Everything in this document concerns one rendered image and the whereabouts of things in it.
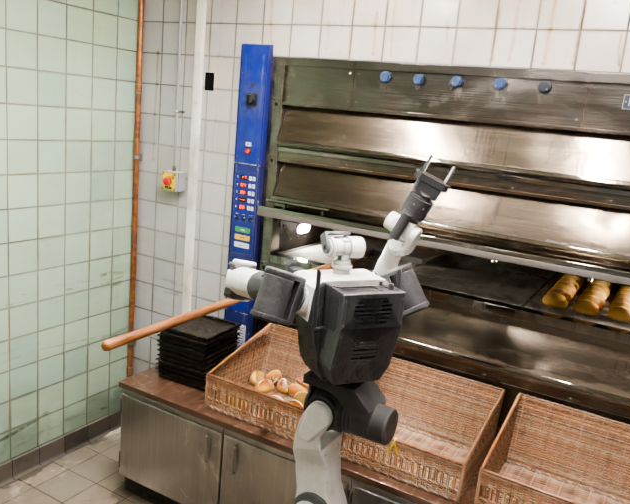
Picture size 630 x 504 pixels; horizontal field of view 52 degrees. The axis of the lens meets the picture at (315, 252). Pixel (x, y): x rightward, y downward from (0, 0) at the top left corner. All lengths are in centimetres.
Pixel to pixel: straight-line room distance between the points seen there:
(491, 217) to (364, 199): 56
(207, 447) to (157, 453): 31
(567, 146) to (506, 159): 22
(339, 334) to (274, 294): 21
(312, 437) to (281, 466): 68
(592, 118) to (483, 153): 41
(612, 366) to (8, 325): 259
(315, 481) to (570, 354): 114
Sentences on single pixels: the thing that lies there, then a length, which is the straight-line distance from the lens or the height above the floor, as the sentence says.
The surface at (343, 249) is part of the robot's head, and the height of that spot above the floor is 148.
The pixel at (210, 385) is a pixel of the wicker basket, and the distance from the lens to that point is 286.
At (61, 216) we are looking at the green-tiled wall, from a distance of 334.
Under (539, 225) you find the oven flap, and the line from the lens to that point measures 261.
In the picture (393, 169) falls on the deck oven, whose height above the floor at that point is 166.
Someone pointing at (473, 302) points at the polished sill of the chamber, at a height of 117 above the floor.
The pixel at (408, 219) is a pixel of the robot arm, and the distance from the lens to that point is 211.
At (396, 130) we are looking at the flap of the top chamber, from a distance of 278.
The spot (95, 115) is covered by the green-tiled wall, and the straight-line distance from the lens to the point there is 342.
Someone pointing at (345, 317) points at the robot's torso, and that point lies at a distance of 175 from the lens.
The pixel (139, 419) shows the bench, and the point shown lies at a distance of 314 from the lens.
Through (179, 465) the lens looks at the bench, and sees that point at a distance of 306.
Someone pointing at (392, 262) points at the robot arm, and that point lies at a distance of 224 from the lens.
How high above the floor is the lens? 187
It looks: 12 degrees down
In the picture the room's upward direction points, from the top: 5 degrees clockwise
